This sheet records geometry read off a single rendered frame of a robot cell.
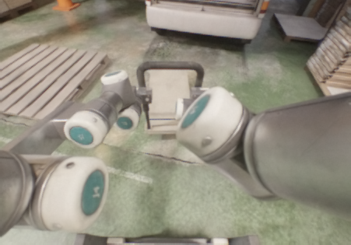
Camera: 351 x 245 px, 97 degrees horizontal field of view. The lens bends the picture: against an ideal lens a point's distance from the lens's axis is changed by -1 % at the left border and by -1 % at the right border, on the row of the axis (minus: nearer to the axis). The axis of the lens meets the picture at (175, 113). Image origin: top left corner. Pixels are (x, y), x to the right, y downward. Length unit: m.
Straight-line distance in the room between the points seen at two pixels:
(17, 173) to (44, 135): 0.18
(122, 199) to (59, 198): 1.03
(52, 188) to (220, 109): 0.21
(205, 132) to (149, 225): 1.06
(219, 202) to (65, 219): 1.10
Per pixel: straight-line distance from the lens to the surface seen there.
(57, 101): 1.82
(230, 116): 0.19
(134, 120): 0.53
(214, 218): 1.24
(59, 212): 0.24
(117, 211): 1.25
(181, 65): 0.81
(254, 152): 0.17
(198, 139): 0.18
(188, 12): 2.27
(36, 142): 0.40
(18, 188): 0.24
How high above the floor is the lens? 1.20
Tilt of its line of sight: 50 degrees down
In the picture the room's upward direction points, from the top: 3 degrees clockwise
